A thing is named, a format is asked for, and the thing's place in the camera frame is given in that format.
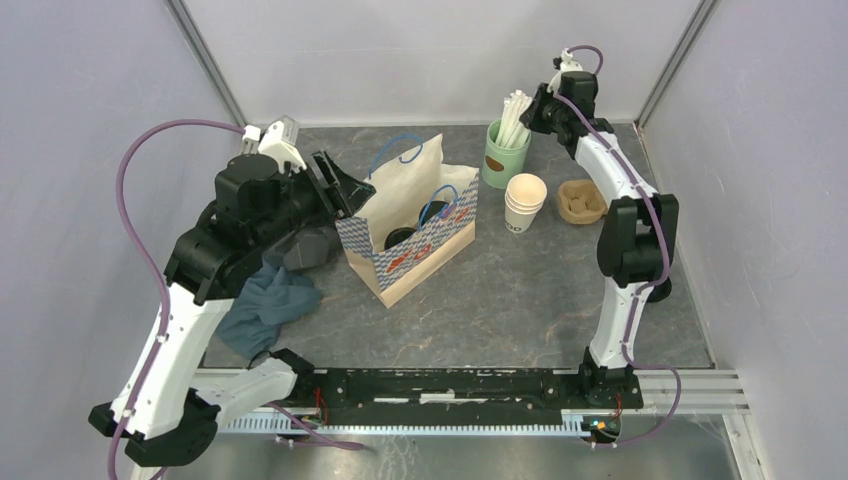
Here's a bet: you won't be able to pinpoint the white wrapped straws bundle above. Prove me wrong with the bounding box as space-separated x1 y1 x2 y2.
495 90 532 149

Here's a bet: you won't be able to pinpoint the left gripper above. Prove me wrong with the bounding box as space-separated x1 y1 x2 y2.
253 148 378 252

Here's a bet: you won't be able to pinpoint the green straw holder cup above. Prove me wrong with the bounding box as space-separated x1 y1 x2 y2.
481 120 532 190

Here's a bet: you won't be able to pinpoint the brown paper bag blue handles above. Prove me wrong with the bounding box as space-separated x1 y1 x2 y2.
335 134 480 308

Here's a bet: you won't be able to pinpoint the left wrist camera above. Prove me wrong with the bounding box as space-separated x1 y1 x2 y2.
240 116 308 173

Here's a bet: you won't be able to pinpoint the remaining black lid stack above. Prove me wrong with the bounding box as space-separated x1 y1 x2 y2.
647 278 673 303

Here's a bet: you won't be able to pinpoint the stack of paper cups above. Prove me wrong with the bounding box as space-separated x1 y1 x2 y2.
504 173 548 234

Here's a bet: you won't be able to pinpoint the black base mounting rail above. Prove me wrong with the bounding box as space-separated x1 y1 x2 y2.
279 368 644 427

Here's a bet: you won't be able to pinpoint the brown cardboard cup carrier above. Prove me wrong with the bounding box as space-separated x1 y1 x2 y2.
557 179 608 225

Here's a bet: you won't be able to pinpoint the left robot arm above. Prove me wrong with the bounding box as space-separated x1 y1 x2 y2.
89 151 375 468

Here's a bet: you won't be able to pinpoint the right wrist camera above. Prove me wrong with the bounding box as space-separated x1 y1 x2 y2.
553 48 584 73

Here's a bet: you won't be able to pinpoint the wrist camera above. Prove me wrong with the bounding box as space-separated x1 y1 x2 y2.
240 116 308 173
553 48 584 73

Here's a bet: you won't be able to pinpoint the blue cloth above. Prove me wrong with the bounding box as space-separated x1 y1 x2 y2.
215 262 322 360

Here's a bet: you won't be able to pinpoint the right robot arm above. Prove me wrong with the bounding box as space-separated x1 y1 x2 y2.
520 70 679 408

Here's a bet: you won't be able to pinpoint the black plastic cup lid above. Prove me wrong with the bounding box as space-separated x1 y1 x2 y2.
417 200 457 229

